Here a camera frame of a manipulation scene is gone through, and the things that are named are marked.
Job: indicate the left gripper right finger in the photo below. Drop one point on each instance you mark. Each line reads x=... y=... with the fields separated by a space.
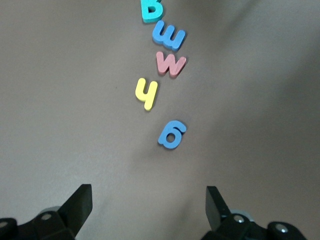
x=215 y=207

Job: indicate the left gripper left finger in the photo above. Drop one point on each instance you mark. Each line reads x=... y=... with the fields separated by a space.
x=77 y=207

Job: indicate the blue foam letter g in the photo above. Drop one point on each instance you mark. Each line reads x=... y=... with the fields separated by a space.
x=163 y=138

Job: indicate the yellow foam letter h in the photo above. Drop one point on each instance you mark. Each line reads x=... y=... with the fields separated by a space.
x=150 y=96

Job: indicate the pink foam letter w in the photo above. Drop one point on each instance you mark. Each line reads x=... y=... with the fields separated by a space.
x=172 y=66

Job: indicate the light blue foam letter m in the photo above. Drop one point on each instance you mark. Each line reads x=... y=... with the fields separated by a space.
x=160 y=35

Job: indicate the teal foam letter R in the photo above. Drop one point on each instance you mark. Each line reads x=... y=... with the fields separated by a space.
x=150 y=12

